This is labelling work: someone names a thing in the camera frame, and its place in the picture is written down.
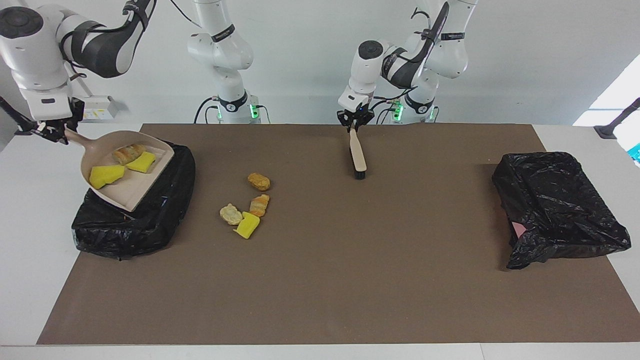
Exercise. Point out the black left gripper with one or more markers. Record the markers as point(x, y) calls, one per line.
point(356, 116)

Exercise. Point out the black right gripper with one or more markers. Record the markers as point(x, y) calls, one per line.
point(76, 115)

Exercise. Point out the beige hand brush black bristles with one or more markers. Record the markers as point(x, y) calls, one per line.
point(358, 155)

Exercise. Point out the yellow sponge piece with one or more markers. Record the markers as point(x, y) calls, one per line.
point(247, 226)
point(106, 175)
point(141, 163)

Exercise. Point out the croissant bread toy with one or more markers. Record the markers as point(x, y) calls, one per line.
point(129, 153)
point(259, 205)

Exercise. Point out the beige plastic dustpan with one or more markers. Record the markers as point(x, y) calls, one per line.
point(135, 187)

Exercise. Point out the brown nugget toy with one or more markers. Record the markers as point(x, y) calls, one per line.
point(259, 181)

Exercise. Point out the pale bread toy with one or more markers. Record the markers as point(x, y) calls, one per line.
point(230, 214)

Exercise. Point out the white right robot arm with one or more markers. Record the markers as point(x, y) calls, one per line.
point(35, 55)

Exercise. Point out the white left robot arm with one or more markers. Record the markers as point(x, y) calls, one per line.
point(450, 45)

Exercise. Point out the black bag lined pink bin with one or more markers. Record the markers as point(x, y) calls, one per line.
point(555, 210)

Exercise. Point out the black stand leg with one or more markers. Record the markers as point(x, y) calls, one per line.
point(617, 122)
point(15, 120)

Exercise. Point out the brown table mat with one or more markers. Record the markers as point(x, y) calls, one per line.
point(320, 310)

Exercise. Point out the teal object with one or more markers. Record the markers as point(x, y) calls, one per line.
point(635, 152)

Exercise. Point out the white wall socket box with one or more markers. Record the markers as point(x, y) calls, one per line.
point(102, 107)

